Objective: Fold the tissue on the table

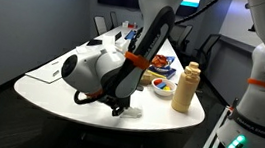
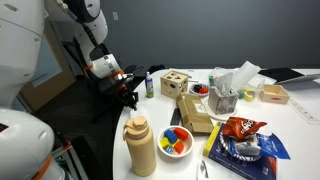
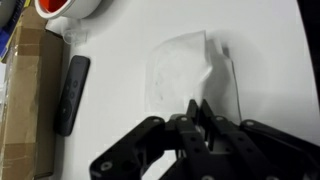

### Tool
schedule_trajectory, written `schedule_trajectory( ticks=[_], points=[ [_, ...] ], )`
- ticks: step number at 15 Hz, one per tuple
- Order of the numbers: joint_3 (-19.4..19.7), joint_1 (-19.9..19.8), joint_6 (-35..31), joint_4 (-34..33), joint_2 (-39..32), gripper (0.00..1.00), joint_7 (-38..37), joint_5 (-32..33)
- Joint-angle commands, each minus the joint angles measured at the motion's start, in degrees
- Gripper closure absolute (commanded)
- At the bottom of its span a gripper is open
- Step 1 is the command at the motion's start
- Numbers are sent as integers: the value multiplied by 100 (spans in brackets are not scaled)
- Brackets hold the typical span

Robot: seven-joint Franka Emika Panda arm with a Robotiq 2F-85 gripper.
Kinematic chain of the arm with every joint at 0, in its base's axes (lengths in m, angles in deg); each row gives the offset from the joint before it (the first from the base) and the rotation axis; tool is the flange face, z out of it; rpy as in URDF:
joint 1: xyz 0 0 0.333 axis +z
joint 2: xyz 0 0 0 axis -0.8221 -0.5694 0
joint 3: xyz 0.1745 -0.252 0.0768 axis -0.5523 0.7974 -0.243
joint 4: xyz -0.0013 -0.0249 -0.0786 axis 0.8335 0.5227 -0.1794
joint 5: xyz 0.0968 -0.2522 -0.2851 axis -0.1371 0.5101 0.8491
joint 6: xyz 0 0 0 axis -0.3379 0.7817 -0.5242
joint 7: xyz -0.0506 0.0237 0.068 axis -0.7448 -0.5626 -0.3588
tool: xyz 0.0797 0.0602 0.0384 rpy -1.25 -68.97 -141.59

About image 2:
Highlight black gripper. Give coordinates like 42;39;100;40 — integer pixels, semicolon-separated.
106;78;139;111

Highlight grey tissue box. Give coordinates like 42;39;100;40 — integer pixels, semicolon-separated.
208;73;238;115

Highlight purple green spray bottle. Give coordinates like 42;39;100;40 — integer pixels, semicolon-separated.
145;72;154;98

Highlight tan insulated water bottle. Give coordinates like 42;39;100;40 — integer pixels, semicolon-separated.
123;116;157;177

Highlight black office chair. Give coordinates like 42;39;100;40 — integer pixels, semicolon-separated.
62;42;138;125

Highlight wooden shape sorter cube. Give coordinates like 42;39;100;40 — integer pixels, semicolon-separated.
160;70;189;99

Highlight dark grey remote control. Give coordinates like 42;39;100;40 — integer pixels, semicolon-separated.
170;108;181;125

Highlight yellow foam block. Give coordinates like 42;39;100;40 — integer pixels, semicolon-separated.
160;137;170;148

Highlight blue foam block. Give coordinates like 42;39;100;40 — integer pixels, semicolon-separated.
164;130;178;144

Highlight red foam block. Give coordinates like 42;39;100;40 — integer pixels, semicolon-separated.
174;128;188;141

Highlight white bowl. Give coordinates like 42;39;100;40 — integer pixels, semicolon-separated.
157;125;194;159

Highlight orange foam block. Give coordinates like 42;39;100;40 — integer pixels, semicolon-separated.
174;142;184;154

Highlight small plate with toys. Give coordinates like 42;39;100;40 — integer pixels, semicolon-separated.
190;84;209;97

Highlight white round plate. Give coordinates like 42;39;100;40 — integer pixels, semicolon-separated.
203;101;238;121

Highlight white pouch at edge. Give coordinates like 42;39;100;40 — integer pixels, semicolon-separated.
197;160;209;180

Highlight red chips bag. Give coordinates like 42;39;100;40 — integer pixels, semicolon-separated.
222;117;266;140

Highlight clear plastic container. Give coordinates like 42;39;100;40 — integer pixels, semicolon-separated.
208;60;266;102

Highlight small wooden tray box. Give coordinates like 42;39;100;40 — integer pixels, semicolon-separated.
259;84;290;104

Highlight blue plastic packet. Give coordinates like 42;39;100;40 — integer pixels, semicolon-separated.
257;134;290;159

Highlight blue book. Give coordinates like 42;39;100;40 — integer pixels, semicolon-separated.
203;122;277;180

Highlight white blue rope toy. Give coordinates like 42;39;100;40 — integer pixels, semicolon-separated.
219;133;261;162

